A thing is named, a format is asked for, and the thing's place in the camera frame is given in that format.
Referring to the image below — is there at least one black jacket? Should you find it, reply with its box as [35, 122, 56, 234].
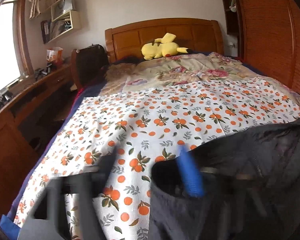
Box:
[148, 118, 300, 239]

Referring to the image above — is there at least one blue folded garment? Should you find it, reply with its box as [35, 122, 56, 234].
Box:
[0, 215, 21, 240]

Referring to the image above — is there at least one wooden desk cabinet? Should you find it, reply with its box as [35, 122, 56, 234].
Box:
[0, 66, 72, 218]

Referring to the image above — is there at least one orange print bed sheet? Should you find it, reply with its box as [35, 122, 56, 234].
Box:
[14, 76, 300, 239]

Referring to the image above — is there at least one floral quilt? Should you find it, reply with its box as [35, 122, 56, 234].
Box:
[101, 53, 300, 106]

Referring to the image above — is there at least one window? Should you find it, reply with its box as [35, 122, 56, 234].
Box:
[0, 0, 33, 91]

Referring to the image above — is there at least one orange paper bag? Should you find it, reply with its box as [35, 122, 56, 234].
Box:
[46, 47, 63, 66]

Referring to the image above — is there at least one black backpack on chair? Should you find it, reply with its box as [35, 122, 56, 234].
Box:
[70, 44, 108, 90]

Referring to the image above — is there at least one yellow Pikachu plush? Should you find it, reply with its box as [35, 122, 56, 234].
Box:
[141, 33, 189, 60]

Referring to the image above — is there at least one wooden louvered wardrobe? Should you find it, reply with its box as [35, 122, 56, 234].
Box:
[223, 0, 300, 94]

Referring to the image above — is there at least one wooden headboard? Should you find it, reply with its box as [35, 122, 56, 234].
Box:
[104, 17, 225, 63]

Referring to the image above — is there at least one white wall shelf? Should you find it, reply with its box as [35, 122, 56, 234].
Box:
[40, 0, 82, 44]

